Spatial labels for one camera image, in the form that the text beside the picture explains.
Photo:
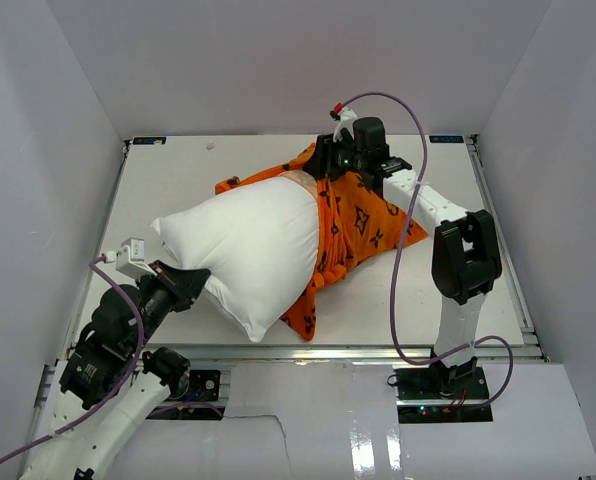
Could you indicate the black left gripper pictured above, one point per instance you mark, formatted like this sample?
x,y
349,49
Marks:
x,y
186,282

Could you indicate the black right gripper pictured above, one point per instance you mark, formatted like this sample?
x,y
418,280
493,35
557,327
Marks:
x,y
325,156

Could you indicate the orange patterned pillowcase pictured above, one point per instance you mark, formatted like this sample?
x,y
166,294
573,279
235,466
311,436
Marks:
x,y
355,224

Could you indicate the white pillow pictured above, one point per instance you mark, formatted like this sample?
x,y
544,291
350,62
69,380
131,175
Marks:
x,y
259,242

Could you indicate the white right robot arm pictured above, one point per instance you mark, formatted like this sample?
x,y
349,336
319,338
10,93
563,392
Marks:
x,y
465,260

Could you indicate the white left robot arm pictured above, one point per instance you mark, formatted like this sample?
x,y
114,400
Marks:
x,y
111,382

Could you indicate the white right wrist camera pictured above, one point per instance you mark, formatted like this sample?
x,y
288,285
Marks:
x,y
344,118

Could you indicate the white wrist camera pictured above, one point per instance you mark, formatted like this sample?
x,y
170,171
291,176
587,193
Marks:
x,y
129,259
344,118

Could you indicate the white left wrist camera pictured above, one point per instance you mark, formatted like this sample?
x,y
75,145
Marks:
x,y
129,259

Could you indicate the aluminium table frame rail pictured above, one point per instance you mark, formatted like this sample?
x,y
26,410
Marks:
x,y
162,175

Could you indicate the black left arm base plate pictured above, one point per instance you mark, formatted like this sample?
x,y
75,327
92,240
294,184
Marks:
x,y
200,385

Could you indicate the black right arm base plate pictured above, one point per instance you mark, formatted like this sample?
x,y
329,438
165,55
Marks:
x,y
423,384

